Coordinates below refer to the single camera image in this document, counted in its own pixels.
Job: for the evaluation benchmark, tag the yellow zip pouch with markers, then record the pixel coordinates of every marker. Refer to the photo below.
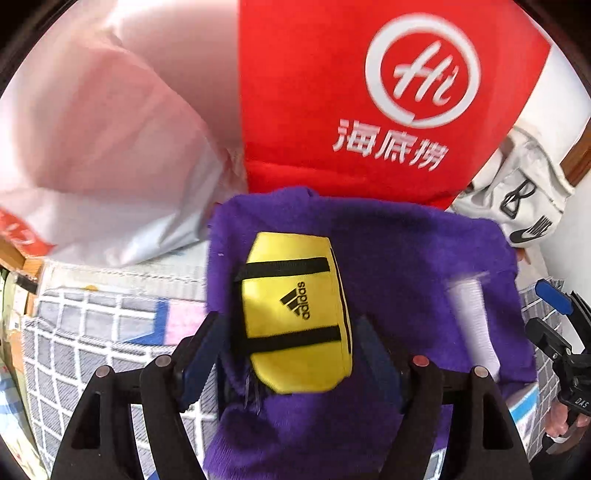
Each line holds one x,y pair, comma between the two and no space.
295,286

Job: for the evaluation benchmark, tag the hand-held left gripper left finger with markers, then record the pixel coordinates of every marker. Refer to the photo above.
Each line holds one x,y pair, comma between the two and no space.
203,357

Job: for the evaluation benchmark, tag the wooden wall trim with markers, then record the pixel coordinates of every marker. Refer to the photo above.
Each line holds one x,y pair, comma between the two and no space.
579,159

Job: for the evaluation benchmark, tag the grey crossbody bag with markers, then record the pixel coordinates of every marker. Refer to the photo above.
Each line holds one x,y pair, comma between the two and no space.
531,184

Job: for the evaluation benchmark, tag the wooden bed frame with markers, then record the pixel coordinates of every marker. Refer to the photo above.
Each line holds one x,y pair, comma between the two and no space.
21,265

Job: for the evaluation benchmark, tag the purple towel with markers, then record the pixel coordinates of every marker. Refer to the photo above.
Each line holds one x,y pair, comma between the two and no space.
406,258

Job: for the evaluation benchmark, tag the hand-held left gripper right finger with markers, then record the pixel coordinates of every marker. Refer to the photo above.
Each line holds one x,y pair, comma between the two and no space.
375,357

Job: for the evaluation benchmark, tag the person's right hand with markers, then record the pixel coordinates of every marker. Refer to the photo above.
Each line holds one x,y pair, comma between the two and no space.
561,422

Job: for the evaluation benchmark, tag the grey grid blanket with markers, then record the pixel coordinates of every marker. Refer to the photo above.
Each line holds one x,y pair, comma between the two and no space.
92,332

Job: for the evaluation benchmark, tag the white plastic shopping bag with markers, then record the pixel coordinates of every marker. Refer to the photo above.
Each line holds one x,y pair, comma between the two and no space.
92,138

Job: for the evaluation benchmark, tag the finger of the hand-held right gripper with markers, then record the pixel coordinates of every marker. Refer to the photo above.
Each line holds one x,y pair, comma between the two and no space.
549,339
551,295

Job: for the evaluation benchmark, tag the red fabric bag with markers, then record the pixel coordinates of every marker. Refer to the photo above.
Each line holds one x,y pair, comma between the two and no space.
300,92

